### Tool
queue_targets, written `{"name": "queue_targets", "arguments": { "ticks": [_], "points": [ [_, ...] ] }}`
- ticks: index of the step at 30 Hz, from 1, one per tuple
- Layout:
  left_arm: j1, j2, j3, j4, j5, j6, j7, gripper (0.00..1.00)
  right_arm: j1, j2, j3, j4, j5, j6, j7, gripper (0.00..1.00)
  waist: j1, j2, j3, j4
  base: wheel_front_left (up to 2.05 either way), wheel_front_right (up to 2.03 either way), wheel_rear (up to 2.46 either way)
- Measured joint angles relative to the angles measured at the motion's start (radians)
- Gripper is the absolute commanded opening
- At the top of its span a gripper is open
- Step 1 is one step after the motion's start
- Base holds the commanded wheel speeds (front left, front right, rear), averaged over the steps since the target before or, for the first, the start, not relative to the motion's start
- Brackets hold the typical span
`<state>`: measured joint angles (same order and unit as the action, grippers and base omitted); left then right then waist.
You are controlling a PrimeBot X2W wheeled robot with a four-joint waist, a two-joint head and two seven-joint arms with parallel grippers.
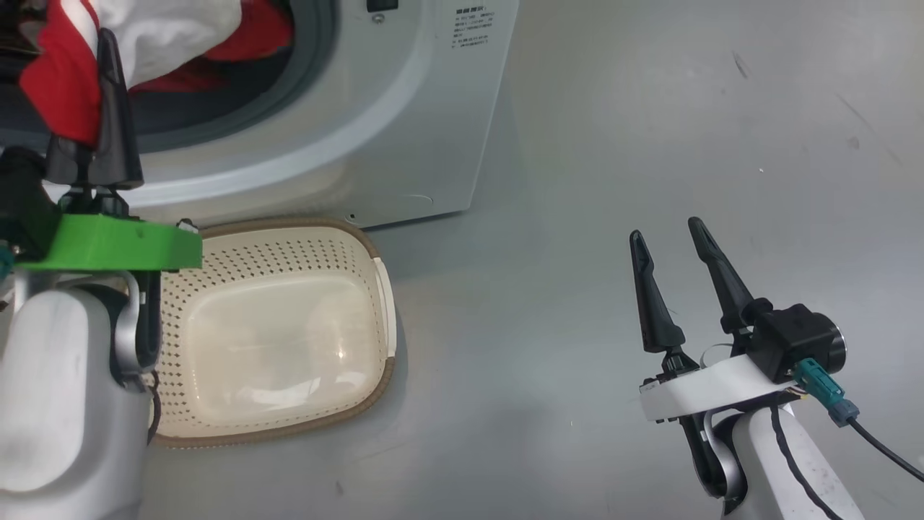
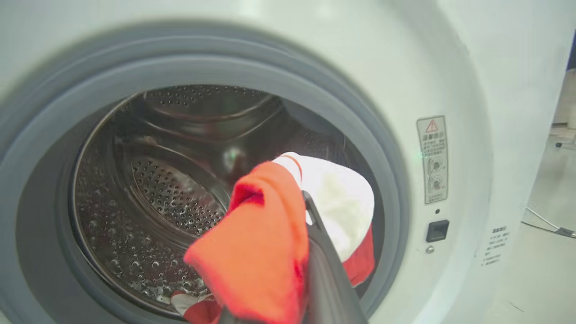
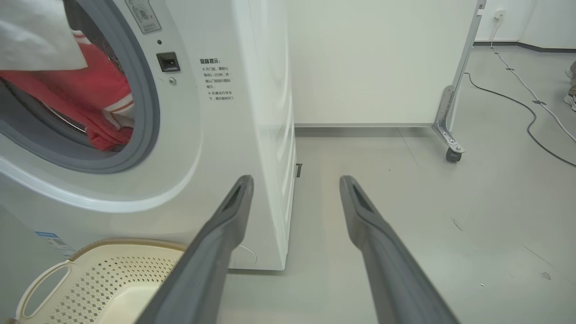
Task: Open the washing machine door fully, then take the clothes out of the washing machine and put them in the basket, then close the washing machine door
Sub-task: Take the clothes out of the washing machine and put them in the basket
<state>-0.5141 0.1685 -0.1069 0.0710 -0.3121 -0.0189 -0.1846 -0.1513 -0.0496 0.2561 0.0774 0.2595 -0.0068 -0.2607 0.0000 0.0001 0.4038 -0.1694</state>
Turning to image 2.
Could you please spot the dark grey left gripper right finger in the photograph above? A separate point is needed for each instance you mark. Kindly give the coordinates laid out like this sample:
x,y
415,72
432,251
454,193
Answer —
x,y
326,279

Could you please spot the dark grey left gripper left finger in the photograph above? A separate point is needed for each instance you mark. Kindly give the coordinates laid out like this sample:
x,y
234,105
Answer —
x,y
227,319

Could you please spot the red and white garment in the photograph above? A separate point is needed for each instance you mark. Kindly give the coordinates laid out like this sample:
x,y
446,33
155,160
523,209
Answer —
x,y
256,252

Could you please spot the grey rubber door gasket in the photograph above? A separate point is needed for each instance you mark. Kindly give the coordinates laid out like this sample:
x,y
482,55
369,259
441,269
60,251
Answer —
x,y
315,90

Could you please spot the white front-load washing machine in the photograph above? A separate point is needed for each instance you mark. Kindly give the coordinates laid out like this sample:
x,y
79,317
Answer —
x,y
450,67

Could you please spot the perforated steel washer drum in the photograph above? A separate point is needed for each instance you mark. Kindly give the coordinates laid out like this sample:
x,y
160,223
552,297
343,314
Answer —
x,y
157,189

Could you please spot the grey warning sticker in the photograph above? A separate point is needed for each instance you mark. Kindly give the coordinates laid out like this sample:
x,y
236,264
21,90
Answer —
x,y
432,157

